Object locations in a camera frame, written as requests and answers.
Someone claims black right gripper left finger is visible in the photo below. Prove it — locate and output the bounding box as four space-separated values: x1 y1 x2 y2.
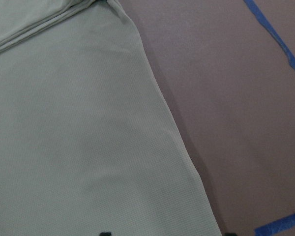
99 232 112 236

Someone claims olive green long-sleeve shirt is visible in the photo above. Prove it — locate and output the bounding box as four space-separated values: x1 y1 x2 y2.
0 0 221 236

